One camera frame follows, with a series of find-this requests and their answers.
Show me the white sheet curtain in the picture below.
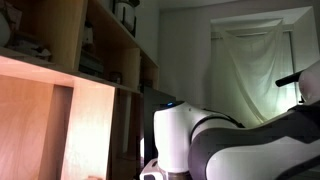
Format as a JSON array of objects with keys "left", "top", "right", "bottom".
[{"left": 209, "top": 19, "right": 301, "bottom": 128}]

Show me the dark book stack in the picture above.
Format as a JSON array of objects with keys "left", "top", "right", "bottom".
[{"left": 78, "top": 49, "right": 105, "bottom": 79}]

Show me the pile of papers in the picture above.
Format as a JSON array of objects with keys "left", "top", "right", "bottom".
[{"left": 6, "top": 31, "right": 52, "bottom": 63}]

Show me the small white figurine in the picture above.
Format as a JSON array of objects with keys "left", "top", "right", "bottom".
[{"left": 81, "top": 20, "right": 95, "bottom": 46}]

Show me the white pot in black stand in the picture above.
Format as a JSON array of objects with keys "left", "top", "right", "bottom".
[{"left": 112, "top": 0, "right": 138, "bottom": 38}]

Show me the small dark jar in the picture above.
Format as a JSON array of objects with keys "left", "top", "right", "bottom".
[{"left": 109, "top": 71, "right": 123, "bottom": 85}]

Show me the wooden shelf unit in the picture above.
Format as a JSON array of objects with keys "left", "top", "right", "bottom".
[{"left": 0, "top": 0, "right": 160, "bottom": 180}]

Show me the black computer monitor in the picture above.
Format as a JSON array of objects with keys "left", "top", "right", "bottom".
[{"left": 142, "top": 86, "right": 177, "bottom": 168}]

